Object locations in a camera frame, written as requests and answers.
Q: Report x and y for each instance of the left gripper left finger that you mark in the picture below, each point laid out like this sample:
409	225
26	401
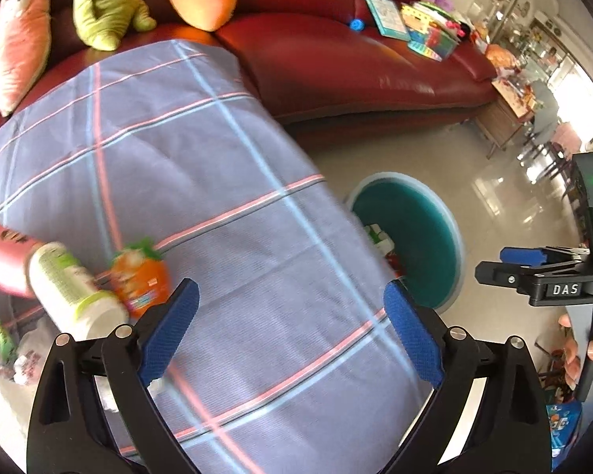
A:
68	430

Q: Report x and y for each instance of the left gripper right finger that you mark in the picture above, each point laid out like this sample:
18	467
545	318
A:
486	412

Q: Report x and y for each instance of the white medicine box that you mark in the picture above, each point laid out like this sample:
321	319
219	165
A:
381	240

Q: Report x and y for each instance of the teal round trash bin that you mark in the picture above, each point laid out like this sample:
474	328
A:
429	254

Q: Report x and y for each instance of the person's right hand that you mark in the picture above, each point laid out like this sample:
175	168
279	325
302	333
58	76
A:
573	360

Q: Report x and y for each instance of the blue toy box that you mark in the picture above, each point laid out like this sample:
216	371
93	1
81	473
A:
564	420

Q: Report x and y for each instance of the clear plastic bag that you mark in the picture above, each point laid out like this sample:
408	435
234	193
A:
22	357

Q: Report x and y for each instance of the white bottle green label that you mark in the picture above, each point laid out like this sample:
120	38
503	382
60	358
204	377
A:
70	295

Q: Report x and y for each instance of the wooden side table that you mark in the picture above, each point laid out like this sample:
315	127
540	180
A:
504	118

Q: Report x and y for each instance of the pink cylindrical can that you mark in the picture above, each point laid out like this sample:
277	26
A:
16	251

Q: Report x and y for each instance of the purple plaid tablecloth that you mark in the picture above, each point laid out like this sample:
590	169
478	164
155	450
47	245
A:
290	365

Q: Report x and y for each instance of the colourful toy book stack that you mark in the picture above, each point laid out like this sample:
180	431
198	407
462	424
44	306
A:
436	29

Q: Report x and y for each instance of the teal children's book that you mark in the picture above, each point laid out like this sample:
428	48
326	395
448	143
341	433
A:
388	19

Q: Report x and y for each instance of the blue bottle cap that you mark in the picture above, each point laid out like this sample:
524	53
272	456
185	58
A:
357	25

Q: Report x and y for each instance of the red leather sofa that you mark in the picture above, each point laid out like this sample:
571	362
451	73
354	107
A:
288	67

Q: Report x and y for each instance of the pink carrot plush pillow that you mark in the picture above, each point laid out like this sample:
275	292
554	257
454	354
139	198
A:
25	42

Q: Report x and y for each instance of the green dinosaur plush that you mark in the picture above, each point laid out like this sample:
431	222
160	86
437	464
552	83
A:
101	24

